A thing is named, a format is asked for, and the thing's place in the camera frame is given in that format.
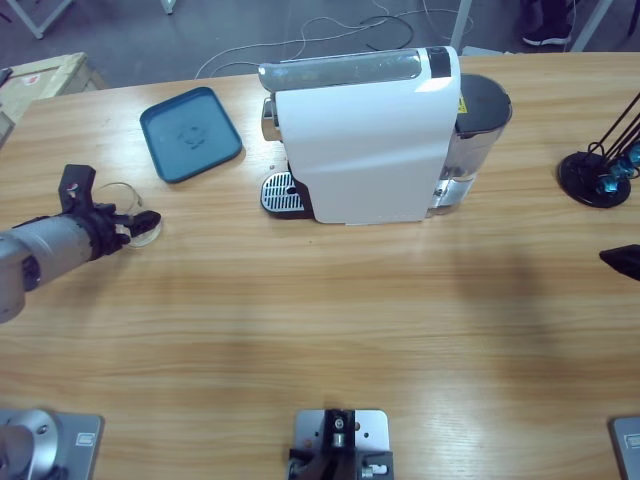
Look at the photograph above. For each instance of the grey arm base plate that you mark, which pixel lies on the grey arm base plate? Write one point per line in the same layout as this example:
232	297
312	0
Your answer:
80	440
627	450

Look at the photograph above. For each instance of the clear drinking glass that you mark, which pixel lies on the clear drinking glass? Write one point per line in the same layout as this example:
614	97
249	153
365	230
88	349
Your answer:
147	240

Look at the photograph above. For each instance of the black capsule holder with rods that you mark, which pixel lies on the black capsule holder with rods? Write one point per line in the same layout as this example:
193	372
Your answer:
580	175

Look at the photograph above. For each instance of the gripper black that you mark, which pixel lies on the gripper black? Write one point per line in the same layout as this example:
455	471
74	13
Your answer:
105	230

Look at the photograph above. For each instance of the white mount with dark post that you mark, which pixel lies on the white mount with dark post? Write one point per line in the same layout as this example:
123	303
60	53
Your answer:
340	435

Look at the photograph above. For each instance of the metal grate drip tray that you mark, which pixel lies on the metal grate drip tray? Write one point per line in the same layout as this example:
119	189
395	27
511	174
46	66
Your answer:
280	192

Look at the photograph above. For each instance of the white capsule coffee machine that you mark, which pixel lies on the white capsule coffee machine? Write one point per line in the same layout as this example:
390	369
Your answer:
370	150

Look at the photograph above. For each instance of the blue plastic tray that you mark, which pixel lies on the blue plastic tray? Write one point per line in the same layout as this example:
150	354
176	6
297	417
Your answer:
200	150

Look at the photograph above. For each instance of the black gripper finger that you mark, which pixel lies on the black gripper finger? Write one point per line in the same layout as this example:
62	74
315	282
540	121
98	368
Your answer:
625	260

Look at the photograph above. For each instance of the wooden crate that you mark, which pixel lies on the wooden crate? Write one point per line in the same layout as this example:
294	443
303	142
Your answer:
30	95

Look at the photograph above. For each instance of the white metal table leg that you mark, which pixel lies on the white metal table leg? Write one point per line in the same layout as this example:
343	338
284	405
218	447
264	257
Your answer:
590	25
461	25

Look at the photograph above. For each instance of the black shoe white sole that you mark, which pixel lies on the black shoe white sole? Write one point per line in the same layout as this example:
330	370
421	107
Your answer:
545	37

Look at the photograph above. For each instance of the white metal table frame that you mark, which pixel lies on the white metal table frame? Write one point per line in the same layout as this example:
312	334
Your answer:
39	32
170	6

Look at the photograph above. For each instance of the clear water tank black lid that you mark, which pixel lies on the clear water tank black lid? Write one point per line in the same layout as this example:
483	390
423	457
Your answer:
482	100

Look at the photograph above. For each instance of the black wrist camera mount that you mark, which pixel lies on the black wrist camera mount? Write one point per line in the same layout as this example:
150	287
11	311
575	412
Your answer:
77	185

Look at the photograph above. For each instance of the blue coffee capsule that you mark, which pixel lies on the blue coffee capsule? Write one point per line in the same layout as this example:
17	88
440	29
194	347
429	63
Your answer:
635	152
607	186
621	169

